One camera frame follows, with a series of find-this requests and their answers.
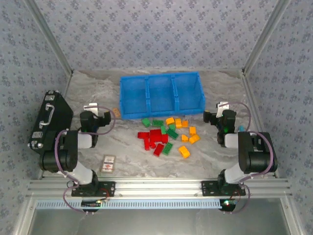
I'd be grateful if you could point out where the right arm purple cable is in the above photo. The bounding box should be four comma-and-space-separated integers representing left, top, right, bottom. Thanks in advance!
227, 101, 274, 215

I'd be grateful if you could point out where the black hard carrying case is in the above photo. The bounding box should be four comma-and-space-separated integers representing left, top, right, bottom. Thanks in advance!
27, 90, 74, 155

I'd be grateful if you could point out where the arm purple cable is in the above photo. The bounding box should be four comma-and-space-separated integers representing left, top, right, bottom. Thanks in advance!
227, 101, 274, 215
55, 106, 117, 215

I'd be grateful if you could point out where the small red-white card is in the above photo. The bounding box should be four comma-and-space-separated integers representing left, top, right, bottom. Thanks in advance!
100, 154, 117, 174

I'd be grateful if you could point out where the aluminium frame post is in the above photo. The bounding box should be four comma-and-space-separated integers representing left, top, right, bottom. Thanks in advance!
13, 198, 37, 235
280, 197, 303, 235
24, 0, 74, 75
241, 0, 293, 75

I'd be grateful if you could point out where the aluminium side rail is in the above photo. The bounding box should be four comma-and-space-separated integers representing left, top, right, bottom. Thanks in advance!
62, 70, 74, 101
241, 70, 279, 178

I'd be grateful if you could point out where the aluminium mounting rail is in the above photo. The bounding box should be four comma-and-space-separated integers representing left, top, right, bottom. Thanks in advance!
25, 178, 293, 199

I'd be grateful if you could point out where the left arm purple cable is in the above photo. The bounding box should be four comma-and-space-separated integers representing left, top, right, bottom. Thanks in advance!
55, 106, 117, 215

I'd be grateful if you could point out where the slotted cable duct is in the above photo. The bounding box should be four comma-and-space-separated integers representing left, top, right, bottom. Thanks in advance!
35, 198, 227, 210

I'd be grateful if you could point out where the small circuit board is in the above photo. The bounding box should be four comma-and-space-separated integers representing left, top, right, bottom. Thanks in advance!
219, 199, 238, 209
82, 200, 102, 208

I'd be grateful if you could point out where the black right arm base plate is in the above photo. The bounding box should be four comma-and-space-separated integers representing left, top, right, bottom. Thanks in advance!
201, 180, 246, 196

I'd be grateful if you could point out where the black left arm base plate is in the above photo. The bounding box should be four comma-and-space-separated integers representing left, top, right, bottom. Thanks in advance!
71, 181, 116, 197

